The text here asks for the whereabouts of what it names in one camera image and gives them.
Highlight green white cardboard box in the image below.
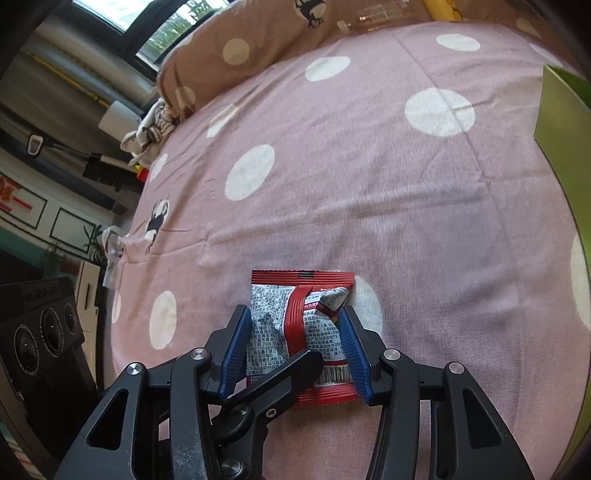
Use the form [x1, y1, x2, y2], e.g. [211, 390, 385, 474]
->
[533, 64, 591, 467]

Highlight black framed window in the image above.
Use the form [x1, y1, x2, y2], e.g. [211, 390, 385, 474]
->
[61, 0, 230, 70]

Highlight clear plastic bottle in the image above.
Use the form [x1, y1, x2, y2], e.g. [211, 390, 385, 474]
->
[337, 1, 420, 35]

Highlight red snack packet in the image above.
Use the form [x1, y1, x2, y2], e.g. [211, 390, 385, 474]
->
[245, 270, 358, 406]

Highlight striped white cloth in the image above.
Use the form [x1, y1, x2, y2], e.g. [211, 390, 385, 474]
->
[120, 98, 180, 169]

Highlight red fries box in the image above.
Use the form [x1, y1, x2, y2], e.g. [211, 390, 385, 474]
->
[134, 164, 149, 183]

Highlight brown polka dot bolster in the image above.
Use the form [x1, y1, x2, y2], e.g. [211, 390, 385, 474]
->
[156, 0, 561, 118]

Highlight pink polka dot sheet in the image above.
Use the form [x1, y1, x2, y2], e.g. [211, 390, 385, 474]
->
[111, 23, 590, 479]

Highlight yellow bear bottle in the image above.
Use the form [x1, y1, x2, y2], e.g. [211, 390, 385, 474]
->
[423, 0, 463, 22]

